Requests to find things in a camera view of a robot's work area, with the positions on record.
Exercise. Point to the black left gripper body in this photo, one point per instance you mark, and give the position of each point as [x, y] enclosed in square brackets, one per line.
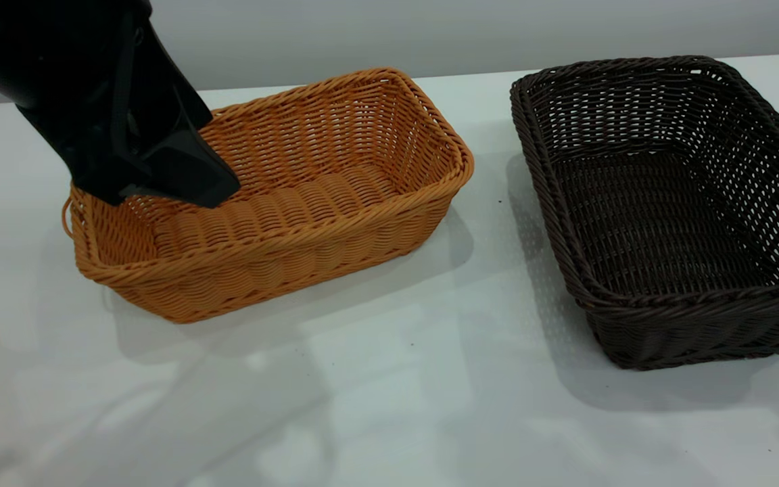
[105, 122]

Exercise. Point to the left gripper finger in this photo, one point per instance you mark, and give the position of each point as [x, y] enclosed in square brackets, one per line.
[186, 176]

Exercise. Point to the light brown wicker basket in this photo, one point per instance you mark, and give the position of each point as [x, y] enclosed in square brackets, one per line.
[308, 243]

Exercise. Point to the dark brown wicker basket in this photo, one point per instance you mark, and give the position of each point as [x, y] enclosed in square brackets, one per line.
[660, 223]

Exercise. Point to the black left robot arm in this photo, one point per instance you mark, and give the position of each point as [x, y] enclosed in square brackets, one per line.
[24, 40]

